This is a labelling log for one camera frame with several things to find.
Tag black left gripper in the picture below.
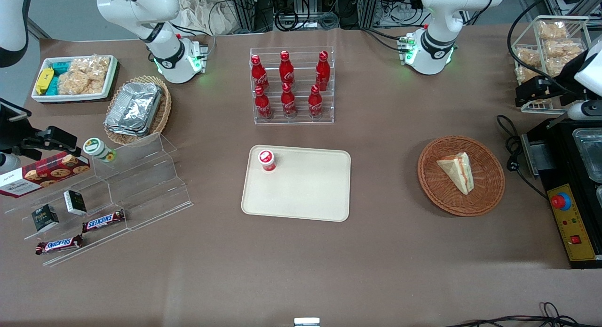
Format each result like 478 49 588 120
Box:
515 49 588 107

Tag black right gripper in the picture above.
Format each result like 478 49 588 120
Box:
0 99 79 161

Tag triangular sandwich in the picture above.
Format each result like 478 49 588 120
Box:
436 152 474 195

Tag oval light wicker basket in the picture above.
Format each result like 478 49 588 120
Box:
104 75 172 146

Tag round brown wicker basket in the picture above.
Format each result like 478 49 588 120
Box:
418 136 506 217

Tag beige plastic tray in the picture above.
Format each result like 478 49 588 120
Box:
241 145 351 222

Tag red tartan cookie box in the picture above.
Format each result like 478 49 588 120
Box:
0 153 91 199

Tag green white yogurt bottle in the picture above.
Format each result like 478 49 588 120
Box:
83 137 116 162

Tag yellow snack package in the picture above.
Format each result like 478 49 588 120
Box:
35 68 55 96

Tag small black carton box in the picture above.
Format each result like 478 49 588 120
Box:
32 204 60 232
63 190 87 216

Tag bagged rice crackers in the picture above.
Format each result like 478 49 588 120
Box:
58 71 105 95
71 56 111 77

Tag clear plastic food container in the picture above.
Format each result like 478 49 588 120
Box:
571 128 602 184

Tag white rectangular bin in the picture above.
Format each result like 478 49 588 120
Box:
32 55 119 104

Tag black machine with emergency button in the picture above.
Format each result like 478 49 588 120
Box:
521 112 602 269

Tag Snickers chocolate bar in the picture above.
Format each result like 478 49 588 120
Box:
82 209 126 233
35 234 84 256

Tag clear acrylic stepped stand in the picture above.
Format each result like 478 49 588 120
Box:
0 133 194 267

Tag beige cloth bag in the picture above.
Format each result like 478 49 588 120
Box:
176 0 238 36

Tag red cola bottle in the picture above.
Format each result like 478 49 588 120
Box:
316 51 331 90
251 55 269 91
308 85 324 119
279 50 295 85
254 86 273 120
281 83 298 119

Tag red white drink bottle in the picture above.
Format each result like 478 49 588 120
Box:
258 150 277 173

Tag clear acrylic bottle rack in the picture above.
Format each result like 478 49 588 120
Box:
250 47 335 125

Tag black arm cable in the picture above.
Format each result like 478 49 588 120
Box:
507 0 602 95

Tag black power cable with plug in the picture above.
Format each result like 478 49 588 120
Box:
497 114 549 199

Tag white wire basket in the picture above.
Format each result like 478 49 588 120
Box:
511 15 593 114

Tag black floor cable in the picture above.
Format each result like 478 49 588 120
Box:
446 302 602 327

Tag black cable bundle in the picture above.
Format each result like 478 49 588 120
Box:
274 0 340 32

